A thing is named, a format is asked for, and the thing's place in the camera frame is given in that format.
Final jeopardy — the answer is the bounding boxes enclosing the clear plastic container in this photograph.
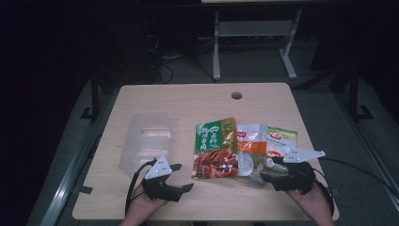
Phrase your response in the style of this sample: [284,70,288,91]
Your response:
[117,111,174,178]

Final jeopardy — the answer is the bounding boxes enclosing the white and orange seasoning packet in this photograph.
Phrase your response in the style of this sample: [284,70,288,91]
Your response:
[233,122,270,186]

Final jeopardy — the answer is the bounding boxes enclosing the white metal table frame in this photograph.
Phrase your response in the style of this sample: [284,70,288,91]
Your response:
[212,8,304,81]

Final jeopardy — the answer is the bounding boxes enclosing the tangle of black cables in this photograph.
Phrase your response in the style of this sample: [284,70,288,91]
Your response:
[145,32,217,85]

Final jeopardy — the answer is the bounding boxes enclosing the black metal stand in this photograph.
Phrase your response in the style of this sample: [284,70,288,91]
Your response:
[347,67,375,121]
[79,70,103,122]

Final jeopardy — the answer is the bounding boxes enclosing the person's right hand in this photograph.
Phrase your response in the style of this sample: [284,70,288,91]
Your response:
[285,183,333,219]

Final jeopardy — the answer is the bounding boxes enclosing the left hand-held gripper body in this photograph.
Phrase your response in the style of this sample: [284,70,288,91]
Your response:
[140,154,184,202]

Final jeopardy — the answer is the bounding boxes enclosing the person's left hand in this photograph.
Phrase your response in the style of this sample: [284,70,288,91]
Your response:
[123,183,168,221]

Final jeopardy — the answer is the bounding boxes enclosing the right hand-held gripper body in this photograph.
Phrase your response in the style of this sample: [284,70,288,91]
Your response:
[271,147,327,194]

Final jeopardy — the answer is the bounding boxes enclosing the aluminium floor rail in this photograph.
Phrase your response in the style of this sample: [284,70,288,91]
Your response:
[332,90,399,205]
[39,90,121,226]

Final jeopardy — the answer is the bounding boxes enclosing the white and green seasoning packet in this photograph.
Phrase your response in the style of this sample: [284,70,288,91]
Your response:
[265,125,298,174]

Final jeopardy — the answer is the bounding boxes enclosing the green and red seasoning packet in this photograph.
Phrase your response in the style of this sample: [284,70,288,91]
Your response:
[191,116,240,181]

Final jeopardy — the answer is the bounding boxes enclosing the black floor cable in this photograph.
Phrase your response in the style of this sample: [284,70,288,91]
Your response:
[319,156,399,197]

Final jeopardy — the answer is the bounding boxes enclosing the left hand-held gripper black cable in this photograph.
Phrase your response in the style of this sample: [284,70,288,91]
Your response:
[124,158,158,217]

